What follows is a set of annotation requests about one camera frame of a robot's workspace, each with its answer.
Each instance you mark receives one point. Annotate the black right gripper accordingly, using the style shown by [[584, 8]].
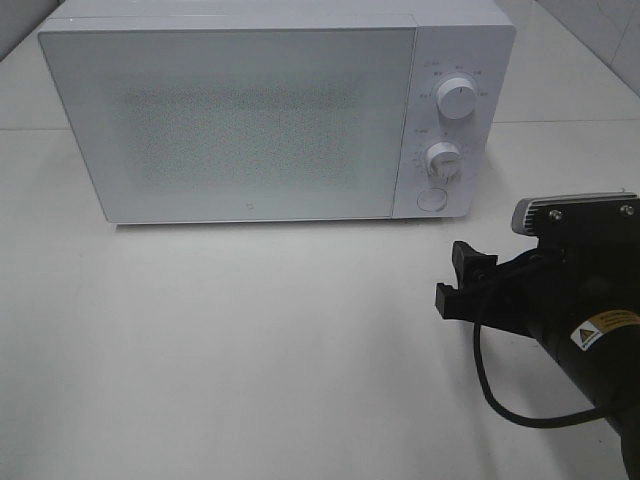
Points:
[[566, 298]]

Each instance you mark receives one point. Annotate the round white door button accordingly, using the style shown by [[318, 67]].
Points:
[[432, 200]]

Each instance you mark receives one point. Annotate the white microwave door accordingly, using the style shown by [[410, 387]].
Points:
[[204, 126]]

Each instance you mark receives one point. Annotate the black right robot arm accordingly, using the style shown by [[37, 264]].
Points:
[[609, 379]]

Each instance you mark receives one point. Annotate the lower white round knob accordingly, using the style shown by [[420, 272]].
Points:
[[443, 160]]

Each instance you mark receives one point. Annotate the white round knob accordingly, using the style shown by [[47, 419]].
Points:
[[443, 160], [456, 97]]

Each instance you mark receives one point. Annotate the upper white round knob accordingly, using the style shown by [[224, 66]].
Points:
[[456, 97]]

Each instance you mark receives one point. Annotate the white microwave oven body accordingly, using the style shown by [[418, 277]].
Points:
[[470, 38]]

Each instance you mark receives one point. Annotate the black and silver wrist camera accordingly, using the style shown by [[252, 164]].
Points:
[[579, 219]]

